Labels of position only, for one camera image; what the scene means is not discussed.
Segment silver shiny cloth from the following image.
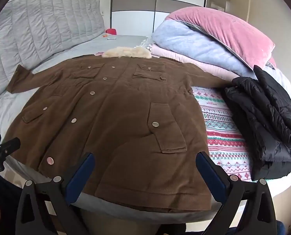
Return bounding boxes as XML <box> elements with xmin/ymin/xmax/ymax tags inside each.
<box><xmin>136</xmin><ymin>37</ymin><xmax>152</xmax><ymax>52</ymax></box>

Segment black puffer jacket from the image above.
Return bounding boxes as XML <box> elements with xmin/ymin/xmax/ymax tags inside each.
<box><xmin>224</xmin><ymin>65</ymin><xmax>291</xmax><ymax>182</ymax></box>

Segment white and grey wardrobe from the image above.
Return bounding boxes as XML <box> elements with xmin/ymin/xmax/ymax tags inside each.
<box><xmin>110</xmin><ymin>0</ymin><xmax>208</xmax><ymax>36</ymax></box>

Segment pink velvet pillow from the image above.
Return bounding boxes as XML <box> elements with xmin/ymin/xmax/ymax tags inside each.
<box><xmin>164</xmin><ymin>6</ymin><xmax>276</xmax><ymax>71</ymax></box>

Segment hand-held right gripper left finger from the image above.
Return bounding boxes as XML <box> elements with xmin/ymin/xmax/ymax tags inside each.
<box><xmin>15</xmin><ymin>152</ymin><xmax>96</xmax><ymax>235</ymax></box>

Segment patterned knit-print blanket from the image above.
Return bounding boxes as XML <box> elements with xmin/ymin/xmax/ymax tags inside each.
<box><xmin>192</xmin><ymin>86</ymin><xmax>256</xmax><ymax>182</ymax></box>

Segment grey quilted blanket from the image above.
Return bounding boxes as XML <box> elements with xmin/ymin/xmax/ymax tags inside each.
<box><xmin>0</xmin><ymin>0</ymin><xmax>105</xmax><ymax>108</ymax></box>

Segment brown coat with fur collar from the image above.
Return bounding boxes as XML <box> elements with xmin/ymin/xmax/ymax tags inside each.
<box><xmin>7</xmin><ymin>47</ymin><xmax>236</xmax><ymax>212</ymax></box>

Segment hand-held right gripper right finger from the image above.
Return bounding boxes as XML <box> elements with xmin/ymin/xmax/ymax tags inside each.
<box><xmin>195</xmin><ymin>151</ymin><xmax>278</xmax><ymax>235</ymax></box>

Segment light blue fleece blanket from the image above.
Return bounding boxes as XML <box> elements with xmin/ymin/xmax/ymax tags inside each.
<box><xmin>152</xmin><ymin>20</ymin><xmax>291</xmax><ymax>96</ymax></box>

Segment pale pink folded blanket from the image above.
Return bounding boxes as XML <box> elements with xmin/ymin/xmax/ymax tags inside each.
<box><xmin>150</xmin><ymin>44</ymin><xmax>239</xmax><ymax>81</ymax></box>

